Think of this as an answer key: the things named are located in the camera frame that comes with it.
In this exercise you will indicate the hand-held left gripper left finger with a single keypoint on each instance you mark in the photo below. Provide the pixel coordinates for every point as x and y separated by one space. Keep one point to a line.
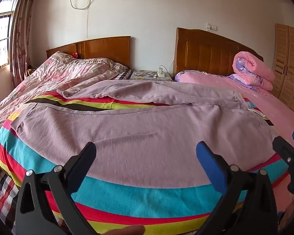
84 161

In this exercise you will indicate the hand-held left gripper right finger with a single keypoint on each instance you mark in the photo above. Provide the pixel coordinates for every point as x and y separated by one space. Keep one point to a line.
210 166

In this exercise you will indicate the mauve knit sweater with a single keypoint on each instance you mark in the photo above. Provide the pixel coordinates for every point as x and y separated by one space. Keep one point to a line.
137 132

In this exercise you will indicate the person's left hand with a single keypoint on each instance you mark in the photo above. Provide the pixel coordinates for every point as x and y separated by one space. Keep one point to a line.
127 230

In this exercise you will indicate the pink bedsheet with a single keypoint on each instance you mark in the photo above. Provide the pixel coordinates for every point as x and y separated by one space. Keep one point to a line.
272 107

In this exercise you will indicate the striped colourful blanket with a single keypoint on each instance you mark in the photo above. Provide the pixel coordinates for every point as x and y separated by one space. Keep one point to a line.
127 200

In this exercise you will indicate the light wooden wardrobe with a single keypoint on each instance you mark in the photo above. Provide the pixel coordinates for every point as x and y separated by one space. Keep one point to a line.
289 61

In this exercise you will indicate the rolled pink quilt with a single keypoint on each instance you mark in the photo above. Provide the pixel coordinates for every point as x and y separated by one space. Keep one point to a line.
254 68

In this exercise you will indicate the red plaid bedsheet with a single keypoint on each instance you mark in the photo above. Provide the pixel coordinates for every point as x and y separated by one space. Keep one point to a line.
2 195

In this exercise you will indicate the pink floral quilt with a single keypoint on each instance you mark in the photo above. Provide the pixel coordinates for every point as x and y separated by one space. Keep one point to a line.
51 78

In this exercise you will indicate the plaid pillow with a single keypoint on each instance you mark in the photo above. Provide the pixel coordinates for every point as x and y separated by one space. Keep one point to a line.
123 74

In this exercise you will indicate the purple floral pillow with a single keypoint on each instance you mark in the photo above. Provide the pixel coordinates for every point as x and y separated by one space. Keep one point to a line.
178 76

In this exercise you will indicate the cloth-covered nightstand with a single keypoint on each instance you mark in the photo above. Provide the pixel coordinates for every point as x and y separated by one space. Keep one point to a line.
142 77

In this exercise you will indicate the brown plush toy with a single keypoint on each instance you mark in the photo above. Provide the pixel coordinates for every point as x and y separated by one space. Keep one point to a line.
31 71

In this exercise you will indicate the white power strip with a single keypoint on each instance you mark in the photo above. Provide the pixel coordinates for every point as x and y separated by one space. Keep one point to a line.
160 73

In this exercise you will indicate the small red object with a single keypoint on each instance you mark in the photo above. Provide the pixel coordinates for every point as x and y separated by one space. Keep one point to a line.
75 55

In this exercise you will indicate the black eyeglasses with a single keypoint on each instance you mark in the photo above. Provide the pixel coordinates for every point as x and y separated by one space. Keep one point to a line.
150 74

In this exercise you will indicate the carved wooden headboard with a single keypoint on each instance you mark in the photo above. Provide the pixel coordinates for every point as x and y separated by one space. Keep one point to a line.
205 56

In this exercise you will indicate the plain wooden headboard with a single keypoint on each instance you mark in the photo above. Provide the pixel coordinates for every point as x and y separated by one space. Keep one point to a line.
107 51

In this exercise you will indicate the pink floral curtain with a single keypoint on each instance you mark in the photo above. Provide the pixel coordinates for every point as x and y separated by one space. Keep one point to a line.
24 29

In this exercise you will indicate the barred window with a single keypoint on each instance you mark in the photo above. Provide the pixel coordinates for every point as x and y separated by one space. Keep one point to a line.
0 41

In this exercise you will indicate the white wall socket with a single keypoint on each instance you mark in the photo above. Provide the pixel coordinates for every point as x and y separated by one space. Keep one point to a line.
212 26

